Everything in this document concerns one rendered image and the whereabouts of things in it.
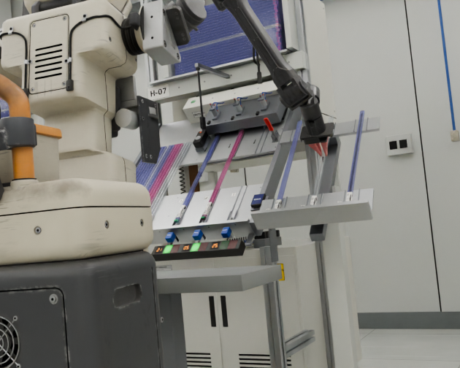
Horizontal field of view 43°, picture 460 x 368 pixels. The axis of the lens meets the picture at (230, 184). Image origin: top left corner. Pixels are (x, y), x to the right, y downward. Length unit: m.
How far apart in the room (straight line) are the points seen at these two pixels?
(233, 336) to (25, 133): 1.55
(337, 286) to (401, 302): 1.91
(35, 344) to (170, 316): 0.74
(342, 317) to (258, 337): 0.47
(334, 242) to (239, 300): 0.56
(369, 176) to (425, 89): 0.62
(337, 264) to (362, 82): 2.13
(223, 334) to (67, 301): 1.49
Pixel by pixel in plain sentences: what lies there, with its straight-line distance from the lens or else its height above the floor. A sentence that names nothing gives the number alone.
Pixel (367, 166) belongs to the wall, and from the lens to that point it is 3.79.
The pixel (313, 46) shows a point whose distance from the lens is 2.68.
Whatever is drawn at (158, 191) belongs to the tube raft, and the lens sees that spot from 2.27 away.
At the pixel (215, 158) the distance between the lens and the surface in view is 2.28.
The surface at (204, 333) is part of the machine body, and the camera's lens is 2.40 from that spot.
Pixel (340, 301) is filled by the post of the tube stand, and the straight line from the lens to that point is 1.91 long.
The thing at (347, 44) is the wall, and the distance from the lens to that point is 3.94.
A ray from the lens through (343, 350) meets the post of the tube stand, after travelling 1.94.
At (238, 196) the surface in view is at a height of 0.81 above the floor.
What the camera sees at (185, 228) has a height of 0.72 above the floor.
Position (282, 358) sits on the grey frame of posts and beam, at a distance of 1.93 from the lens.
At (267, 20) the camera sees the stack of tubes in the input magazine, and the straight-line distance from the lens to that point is 2.46.
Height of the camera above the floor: 0.72
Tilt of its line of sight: 4 degrees up
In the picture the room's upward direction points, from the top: 5 degrees counter-clockwise
